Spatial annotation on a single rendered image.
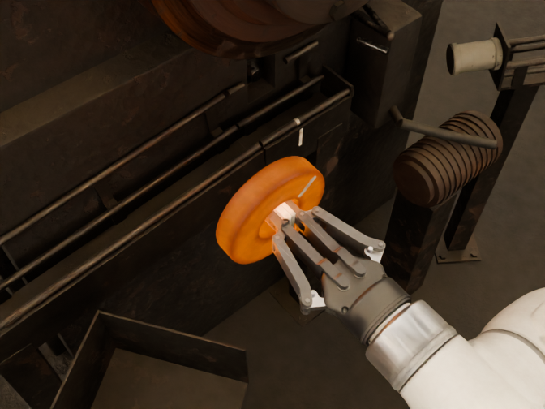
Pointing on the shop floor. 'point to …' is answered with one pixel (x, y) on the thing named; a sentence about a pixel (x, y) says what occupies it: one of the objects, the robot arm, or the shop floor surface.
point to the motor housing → (431, 194)
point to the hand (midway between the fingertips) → (272, 204)
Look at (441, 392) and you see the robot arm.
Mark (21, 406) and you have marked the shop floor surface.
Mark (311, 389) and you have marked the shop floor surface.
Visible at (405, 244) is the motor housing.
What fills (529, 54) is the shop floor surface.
